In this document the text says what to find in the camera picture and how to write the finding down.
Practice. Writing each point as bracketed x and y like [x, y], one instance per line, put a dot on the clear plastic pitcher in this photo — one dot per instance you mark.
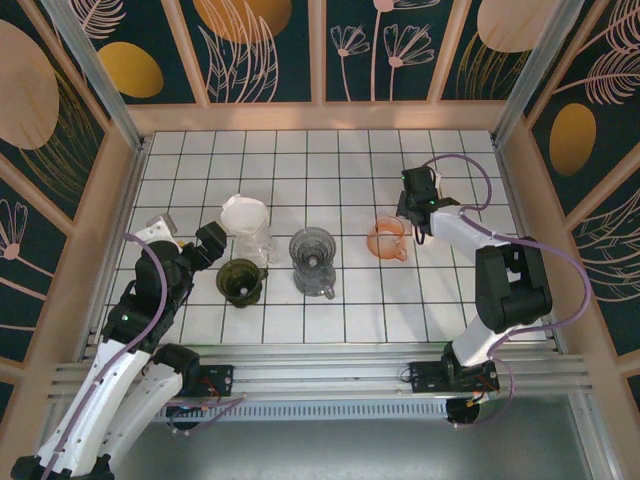
[255, 252]

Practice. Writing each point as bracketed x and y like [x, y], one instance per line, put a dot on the white paper coffee filter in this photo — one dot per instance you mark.
[240, 212]

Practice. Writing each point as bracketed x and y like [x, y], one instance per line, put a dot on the green transparent coffee dripper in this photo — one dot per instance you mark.
[235, 280]

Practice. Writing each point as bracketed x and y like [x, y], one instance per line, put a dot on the clear plastic coffee dripper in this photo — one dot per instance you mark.
[265, 227]

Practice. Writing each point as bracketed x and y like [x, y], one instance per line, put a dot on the gray transparent coffee dripper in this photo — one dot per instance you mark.
[312, 247]

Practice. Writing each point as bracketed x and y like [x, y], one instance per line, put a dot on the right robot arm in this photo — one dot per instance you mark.
[510, 290]

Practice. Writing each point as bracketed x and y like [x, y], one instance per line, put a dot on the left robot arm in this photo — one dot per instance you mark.
[100, 390]

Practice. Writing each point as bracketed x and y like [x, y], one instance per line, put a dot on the orange transparent pitcher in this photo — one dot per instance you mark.
[385, 240]

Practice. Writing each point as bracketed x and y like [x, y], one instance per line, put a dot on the aluminium side rail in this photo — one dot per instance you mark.
[117, 245]
[527, 240]

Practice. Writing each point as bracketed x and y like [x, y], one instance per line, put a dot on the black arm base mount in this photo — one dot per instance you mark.
[425, 377]
[222, 375]

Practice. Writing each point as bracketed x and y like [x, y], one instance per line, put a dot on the aluminium frame rail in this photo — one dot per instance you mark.
[320, 370]

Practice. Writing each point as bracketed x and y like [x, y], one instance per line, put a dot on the aluminium corner post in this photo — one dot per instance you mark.
[92, 70]
[534, 70]

